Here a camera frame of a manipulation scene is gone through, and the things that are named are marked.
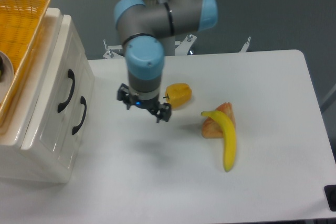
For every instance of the yellow banana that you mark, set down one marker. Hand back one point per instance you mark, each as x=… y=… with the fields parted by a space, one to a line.
x=229 y=137

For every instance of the white drawer cabinet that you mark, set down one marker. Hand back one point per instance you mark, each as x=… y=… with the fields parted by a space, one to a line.
x=15 y=162

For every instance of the white metal bracket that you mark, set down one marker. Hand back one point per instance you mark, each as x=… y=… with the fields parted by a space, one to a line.
x=246 y=45

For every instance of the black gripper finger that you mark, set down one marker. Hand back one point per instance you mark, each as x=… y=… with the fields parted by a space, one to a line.
x=164 y=112
x=123 y=94

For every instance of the white lower drawer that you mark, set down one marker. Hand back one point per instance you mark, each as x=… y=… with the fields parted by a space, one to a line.
x=75 y=127

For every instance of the black corner table clamp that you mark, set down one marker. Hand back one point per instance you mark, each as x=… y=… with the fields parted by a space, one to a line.
x=330 y=193

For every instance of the yellow woven basket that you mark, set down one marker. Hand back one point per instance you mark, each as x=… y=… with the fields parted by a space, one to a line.
x=20 y=24

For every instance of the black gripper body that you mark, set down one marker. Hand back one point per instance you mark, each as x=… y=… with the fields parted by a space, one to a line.
x=144 y=100

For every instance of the white bowl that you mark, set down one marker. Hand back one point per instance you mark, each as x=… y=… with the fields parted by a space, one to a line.
x=7 y=75

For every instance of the yellow bell pepper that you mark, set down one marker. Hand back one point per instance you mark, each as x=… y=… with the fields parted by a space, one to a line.
x=177 y=94

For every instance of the pink apple slice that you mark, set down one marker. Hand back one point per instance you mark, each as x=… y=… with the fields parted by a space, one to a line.
x=211 y=129

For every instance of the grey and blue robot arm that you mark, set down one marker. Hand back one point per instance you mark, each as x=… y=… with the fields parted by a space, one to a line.
x=141 y=24

